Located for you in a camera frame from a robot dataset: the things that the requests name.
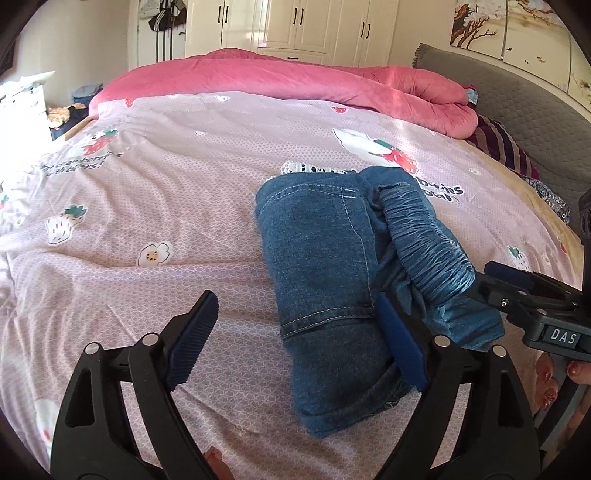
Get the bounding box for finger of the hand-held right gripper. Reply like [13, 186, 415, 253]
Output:
[484, 261, 583, 301]
[466, 277, 532, 324]

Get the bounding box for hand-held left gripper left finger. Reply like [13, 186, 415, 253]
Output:
[50, 290, 220, 480]

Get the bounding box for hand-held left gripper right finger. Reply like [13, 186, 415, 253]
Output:
[373, 292, 542, 480]

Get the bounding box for blue jeans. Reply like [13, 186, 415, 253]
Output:
[255, 159, 505, 439]

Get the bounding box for person's right hand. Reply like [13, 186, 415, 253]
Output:
[533, 357, 591, 416]

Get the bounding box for person's left hand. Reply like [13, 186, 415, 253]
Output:
[204, 447, 234, 480]

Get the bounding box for blue floral pillow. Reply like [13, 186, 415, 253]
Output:
[526, 178, 573, 224]

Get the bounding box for striped pillow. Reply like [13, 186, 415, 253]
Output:
[464, 114, 541, 181]

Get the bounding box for pink strawberry print bed cover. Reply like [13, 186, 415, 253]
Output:
[0, 90, 583, 480]

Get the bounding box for grey padded headboard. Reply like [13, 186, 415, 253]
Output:
[411, 44, 591, 232]

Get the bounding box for yellow floral cloth pile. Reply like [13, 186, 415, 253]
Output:
[48, 104, 90, 130]

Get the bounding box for blue clothes pile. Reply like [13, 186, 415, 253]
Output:
[71, 83, 105, 104]

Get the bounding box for pink comforter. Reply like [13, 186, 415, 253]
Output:
[88, 48, 480, 139]

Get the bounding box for white cabinet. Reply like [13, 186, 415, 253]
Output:
[0, 71, 49, 134]

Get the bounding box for white wardrobe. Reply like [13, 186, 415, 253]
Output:
[182, 0, 419, 70]

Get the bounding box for floral wall painting panel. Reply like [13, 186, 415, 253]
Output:
[566, 28, 591, 100]
[450, 0, 509, 49]
[501, 0, 578, 75]

